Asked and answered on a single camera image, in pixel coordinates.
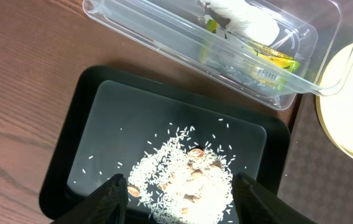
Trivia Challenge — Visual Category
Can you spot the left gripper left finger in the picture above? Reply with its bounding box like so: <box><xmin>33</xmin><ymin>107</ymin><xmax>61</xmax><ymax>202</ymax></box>
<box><xmin>51</xmin><ymin>174</ymin><xmax>128</xmax><ymax>224</ymax></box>

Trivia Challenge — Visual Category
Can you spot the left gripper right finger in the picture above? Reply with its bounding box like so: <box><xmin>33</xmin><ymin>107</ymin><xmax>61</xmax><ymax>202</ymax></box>
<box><xmin>232</xmin><ymin>172</ymin><xmax>315</xmax><ymax>224</ymax></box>

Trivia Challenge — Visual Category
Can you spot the rice and nuts pile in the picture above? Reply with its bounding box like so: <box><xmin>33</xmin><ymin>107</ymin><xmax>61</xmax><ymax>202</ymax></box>
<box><xmin>72</xmin><ymin>118</ymin><xmax>248</xmax><ymax>224</ymax></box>

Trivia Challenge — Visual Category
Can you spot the green snack wrapper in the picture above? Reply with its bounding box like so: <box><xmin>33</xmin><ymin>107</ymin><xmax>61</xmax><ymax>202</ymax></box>
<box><xmin>199</xmin><ymin>19</ymin><xmax>300</xmax><ymax>91</ymax></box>

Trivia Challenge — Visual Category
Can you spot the white tissue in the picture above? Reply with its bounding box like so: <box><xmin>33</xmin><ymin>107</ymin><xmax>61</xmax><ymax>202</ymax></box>
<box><xmin>200</xmin><ymin>0</ymin><xmax>280</xmax><ymax>45</ymax></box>

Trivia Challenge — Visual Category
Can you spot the clear plastic waste bin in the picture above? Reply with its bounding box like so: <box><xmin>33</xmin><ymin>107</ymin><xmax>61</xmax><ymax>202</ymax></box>
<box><xmin>82</xmin><ymin>0</ymin><xmax>353</xmax><ymax>110</ymax></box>

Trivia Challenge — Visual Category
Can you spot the brown serving tray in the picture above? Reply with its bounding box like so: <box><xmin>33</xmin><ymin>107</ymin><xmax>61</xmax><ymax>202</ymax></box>
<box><xmin>278</xmin><ymin>95</ymin><xmax>353</xmax><ymax>223</ymax></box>

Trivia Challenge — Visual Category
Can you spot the black plastic tray bin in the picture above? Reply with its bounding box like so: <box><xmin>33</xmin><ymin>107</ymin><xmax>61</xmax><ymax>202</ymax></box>
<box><xmin>39</xmin><ymin>65</ymin><xmax>290</xmax><ymax>219</ymax></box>

